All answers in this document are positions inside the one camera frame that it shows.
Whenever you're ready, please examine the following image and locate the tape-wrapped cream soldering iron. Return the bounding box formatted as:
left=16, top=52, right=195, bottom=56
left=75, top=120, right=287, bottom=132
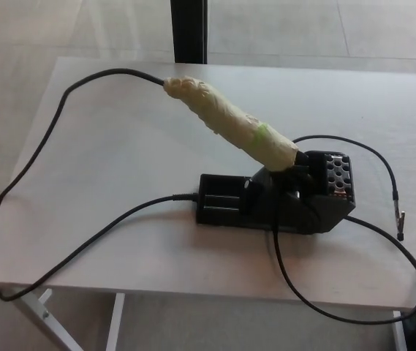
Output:
left=162, top=75, right=308, bottom=175

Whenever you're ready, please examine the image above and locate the black soldering station base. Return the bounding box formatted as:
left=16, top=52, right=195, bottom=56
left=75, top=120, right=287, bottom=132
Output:
left=195, top=149, right=358, bottom=235

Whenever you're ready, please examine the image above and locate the black vertical pillar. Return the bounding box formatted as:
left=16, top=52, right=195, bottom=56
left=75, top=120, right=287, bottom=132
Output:
left=170, top=0, right=209, bottom=63

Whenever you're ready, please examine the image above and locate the white straight table leg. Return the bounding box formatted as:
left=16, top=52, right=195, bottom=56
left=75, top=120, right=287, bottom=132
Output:
left=393, top=310, right=409, bottom=351
left=105, top=292, right=126, bottom=351

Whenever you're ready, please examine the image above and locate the white diagonal table leg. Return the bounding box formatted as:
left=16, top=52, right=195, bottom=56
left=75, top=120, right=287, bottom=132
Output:
left=8, top=287, right=77, bottom=351

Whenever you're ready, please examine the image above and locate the black station power cable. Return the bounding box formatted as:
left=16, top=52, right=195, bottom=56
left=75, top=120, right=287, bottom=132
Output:
left=0, top=192, right=201, bottom=303

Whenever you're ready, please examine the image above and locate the black soldering iron cable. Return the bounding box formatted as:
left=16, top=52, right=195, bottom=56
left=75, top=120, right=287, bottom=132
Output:
left=0, top=67, right=167, bottom=206

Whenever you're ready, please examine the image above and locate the thick black cable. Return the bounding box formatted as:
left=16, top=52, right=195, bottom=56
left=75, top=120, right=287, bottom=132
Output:
left=346, top=215, right=416, bottom=317

